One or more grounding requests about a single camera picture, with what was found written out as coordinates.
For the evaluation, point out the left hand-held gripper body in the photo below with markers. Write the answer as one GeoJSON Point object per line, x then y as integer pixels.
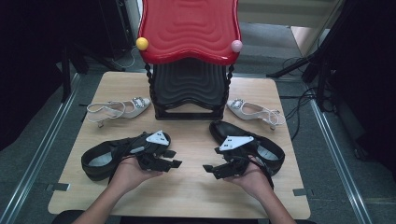
{"type": "Point", "coordinates": [157, 138]}

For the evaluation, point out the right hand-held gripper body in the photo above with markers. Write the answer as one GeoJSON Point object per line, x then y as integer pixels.
{"type": "Point", "coordinates": [236, 142]}

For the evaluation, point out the black leather shoe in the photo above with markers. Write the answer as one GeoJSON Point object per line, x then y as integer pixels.
{"type": "Point", "coordinates": [224, 130]}
{"type": "Point", "coordinates": [93, 169]}

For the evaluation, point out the white heeled sandal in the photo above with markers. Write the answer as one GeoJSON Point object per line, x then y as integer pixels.
{"type": "Point", "coordinates": [239, 112]}
{"type": "Point", "coordinates": [132, 111]}

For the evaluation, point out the red and black shoe rack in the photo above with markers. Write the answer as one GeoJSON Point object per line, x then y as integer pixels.
{"type": "Point", "coordinates": [190, 31]}

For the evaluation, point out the person's right hand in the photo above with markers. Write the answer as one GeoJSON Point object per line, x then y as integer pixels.
{"type": "Point", "coordinates": [253, 182]}

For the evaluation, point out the person's left hand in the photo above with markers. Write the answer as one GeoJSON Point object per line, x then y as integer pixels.
{"type": "Point", "coordinates": [130, 175]}

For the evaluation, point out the black metal stand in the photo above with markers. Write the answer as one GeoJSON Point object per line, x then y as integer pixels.
{"type": "Point", "coordinates": [66, 77]}
{"type": "Point", "coordinates": [299, 63]}

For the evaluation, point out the black curtain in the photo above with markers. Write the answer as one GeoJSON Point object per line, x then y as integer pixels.
{"type": "Point", "coordinates": [28, 46]}
{"type": "Point", "coordinates": [370, 77]}

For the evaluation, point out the metal floor rail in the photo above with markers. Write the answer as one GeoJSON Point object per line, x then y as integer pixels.
{"type": "Point", "coordinates": [37, 158]}
{"type": "Point", "coordinates": [341, 161]}

